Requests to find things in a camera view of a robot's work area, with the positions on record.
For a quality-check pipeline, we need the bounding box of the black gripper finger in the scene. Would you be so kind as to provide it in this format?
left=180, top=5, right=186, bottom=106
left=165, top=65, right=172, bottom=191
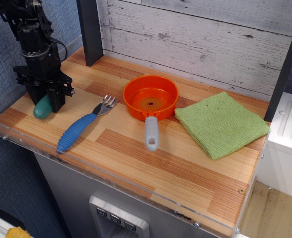
left=48, top=89, right=65, bottom=113
left=25, top=83, right=47, bottom=105

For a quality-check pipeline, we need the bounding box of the orange pot grey handle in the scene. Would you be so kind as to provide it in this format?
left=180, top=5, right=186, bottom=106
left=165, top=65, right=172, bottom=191
left=123, top=75, right=179, bottom=151

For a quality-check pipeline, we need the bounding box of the black left frame post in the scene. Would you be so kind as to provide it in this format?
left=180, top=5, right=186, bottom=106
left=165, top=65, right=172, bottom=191
left=77, top=0, right=104, bottom=66

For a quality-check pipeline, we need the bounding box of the white ribbed box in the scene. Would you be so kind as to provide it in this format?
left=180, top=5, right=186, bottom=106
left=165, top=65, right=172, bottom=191
left=256, top=93, right=292, bottom=196

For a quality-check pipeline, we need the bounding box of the black right frame post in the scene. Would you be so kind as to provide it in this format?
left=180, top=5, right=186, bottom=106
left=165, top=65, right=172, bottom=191
left=264, top=40, right=292, bottom=122

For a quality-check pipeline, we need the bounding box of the clear acrylic table guard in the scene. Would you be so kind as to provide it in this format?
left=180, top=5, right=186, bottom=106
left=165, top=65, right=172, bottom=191
left=0, top=36, right=268, bottom=238

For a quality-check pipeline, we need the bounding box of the blue handled metal fork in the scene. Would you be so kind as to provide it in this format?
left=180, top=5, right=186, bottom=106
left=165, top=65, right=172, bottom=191
left=57, top=95, right=117, bottom=154

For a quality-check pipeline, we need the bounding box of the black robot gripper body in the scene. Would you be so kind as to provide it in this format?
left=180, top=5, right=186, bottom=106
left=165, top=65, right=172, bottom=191
left=13, top=48, right=75, bottom=96

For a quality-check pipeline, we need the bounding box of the green toy cucumber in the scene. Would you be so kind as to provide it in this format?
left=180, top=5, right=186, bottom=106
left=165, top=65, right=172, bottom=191
left=33, top=94, right=53, bottom=119

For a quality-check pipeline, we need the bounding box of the black frame post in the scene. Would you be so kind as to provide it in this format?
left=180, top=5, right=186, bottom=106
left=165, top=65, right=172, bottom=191
left=264, top=40, right=292, bottom=122
left=77, top=0, right=104, bottom=66

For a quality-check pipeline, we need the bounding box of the green microfibre cloth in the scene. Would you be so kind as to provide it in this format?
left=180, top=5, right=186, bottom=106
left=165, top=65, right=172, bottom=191
left=175, top=92, right=270, bottom=160

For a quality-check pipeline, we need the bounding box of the yellow and black object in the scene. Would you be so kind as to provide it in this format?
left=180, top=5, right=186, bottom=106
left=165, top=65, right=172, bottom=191
left=5, top=227, right=31, bottom=238

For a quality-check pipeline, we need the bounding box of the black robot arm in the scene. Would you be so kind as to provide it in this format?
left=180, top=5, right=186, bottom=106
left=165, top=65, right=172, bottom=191
left=0, top=0, right=75, bottom=113

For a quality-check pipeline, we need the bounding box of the grey cabinet with button panel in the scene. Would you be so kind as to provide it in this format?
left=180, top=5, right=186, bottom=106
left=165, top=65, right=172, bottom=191
left=35, top=154, right=214, bottom=238

